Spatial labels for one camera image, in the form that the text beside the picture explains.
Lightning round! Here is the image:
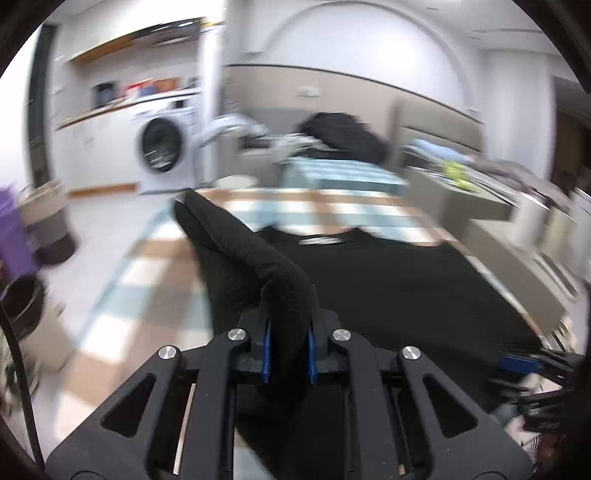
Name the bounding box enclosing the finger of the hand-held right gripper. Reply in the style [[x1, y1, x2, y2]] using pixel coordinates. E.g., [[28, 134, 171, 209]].
[[498, 348, 580, 386]]

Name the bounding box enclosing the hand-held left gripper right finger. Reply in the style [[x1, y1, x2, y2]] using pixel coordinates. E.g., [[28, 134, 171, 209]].
[[305, 308, 532, 480]]

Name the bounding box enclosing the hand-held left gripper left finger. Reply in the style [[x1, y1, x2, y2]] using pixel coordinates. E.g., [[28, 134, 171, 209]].
[[46, 309, 273, 480]]

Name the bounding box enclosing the black shirt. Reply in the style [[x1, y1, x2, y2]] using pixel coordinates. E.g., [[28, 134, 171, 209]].
[[174, 189, 544, 480]]

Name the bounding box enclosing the brown checkered tablecloth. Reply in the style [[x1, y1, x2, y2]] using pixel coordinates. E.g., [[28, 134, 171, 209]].
[[60, 185, 548, 446]]

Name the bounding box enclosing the low grey cabinet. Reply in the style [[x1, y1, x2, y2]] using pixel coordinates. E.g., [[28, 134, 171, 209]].
[[402, 164, 525, 223]]

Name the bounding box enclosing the blue checkered cloth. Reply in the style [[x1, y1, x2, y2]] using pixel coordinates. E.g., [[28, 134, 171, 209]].
[[277, 156, 410, 191]]

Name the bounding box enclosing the grey duvet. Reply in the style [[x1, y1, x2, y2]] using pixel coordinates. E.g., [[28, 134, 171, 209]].
[[471, 154, 556, 200]]

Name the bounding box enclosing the green plush toy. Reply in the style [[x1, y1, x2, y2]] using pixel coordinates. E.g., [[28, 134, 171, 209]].
[[441, 161, 479, 193]]

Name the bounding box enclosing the grey sofa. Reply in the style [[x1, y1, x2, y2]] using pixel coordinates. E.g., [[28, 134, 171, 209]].
[[217, 108, 306, 180]]

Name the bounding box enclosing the black padded jacket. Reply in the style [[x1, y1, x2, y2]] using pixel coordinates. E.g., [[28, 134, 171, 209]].
[[298, 112, 389, 165]]

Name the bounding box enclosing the light blue pillow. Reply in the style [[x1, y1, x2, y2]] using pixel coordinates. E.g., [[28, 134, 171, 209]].
[[410, 138, 472, 165]]

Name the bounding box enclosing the light grey garment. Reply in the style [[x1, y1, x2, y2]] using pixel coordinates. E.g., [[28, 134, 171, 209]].
[[198, 115, 269, 149]]

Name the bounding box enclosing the dark round bin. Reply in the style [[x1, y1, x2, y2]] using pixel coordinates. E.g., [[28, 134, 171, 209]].
[[0, 274, 48, 334]]

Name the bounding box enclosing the white washing machine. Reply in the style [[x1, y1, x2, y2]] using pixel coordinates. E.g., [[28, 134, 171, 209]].
[[131, 90, 205, 195]]

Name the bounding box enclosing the beige bed headboard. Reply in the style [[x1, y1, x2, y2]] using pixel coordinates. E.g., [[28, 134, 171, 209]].
[[396, 99, 486, 154]]

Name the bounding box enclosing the wicker basket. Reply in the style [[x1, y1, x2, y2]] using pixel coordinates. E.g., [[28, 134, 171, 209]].
[[18, 181, 77, 265]]

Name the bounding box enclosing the white cabinet with wooden top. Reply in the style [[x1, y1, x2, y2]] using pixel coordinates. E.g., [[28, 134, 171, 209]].
[[55, 104, 140, 198]]

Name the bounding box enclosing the purple bag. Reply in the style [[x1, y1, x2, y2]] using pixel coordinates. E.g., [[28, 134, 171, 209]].
[[0, 186, 41, 278]]

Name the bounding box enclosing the black cooking pot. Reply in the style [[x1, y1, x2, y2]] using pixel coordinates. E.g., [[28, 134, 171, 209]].
[[92, 82, 116, 110]]

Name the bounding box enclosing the black door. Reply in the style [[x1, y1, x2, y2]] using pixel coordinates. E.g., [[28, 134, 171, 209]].
[[27, 25, 57, 186]]

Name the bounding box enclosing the range hood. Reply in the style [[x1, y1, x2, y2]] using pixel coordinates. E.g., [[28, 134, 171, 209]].
[[133, 17, 205, 48]]

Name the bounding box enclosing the black cable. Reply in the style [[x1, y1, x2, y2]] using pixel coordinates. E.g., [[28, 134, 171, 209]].
[[0, 295, 47, 468]]

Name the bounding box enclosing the white wall cabinet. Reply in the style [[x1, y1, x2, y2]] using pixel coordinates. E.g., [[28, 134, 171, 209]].
[[69, 33, 140, 64]]

